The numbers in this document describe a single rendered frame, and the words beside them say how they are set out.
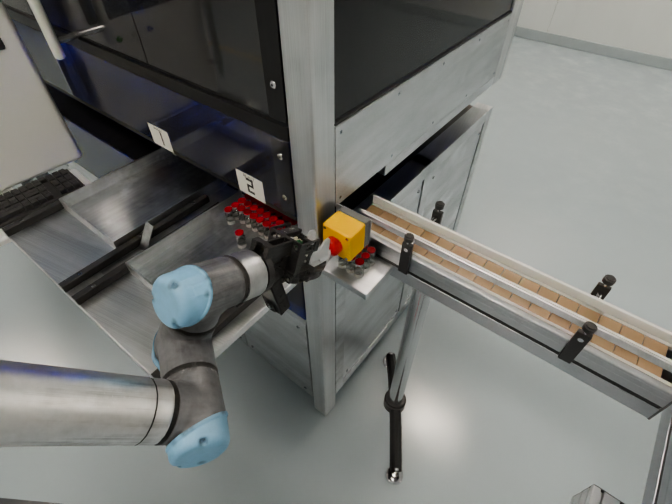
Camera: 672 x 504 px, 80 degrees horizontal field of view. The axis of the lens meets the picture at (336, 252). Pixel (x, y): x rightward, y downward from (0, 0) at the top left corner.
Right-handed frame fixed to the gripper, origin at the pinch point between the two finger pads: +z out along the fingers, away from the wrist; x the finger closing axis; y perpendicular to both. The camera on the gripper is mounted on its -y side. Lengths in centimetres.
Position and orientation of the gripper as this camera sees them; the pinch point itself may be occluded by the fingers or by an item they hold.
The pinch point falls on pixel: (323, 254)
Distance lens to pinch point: 80.2
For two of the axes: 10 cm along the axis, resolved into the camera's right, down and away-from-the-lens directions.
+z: 5.6, -2.2, 8.0
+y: 2.6, -8.7, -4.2
